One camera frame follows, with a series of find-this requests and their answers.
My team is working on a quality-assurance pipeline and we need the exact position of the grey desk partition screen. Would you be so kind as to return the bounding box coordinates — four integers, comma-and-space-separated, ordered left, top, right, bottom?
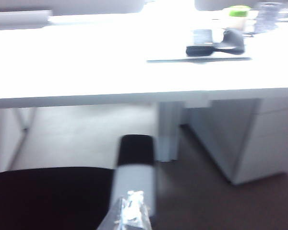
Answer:
0, 0, 144, 16
194, 0, 288, 12

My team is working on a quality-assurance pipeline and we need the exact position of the light grey mouse pad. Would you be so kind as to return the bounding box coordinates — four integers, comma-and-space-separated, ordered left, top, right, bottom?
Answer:
146, 56, 252, 64

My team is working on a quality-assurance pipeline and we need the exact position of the cup with green lid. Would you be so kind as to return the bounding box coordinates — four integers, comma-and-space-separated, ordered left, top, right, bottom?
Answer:
227, 5, 252, 31

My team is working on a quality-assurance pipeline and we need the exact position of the clear plastic bottle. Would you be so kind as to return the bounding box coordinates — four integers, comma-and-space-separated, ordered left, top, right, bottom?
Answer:
254, 2, 280, 34

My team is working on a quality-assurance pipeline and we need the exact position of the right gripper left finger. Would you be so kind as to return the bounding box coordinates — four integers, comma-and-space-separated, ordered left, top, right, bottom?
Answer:
97, 191, 132, 230

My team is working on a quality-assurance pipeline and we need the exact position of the grey flat box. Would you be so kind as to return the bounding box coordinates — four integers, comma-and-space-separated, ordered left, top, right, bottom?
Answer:
0, 10, 54, 31

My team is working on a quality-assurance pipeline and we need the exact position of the black soft pouch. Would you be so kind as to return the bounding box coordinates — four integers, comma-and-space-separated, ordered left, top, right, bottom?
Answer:
186, 44, 216, 58

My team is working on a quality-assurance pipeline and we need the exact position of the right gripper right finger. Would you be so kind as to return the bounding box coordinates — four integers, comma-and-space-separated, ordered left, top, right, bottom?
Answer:
132, 191, 152, 230

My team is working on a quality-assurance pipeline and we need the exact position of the white square table leg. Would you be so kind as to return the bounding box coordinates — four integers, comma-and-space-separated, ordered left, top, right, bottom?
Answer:
157, 102, 183, 162

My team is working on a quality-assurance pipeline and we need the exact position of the black computer mouse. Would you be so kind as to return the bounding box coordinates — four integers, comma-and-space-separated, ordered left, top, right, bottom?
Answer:
216, 28, 245, 54

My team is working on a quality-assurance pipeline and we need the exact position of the white side cabinet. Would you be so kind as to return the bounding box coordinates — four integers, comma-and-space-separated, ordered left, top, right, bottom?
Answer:
186, 97, 288, 186

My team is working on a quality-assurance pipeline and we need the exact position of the black mesh office chair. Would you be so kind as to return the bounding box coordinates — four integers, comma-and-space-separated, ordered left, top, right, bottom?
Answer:
0, 134, 158, 230

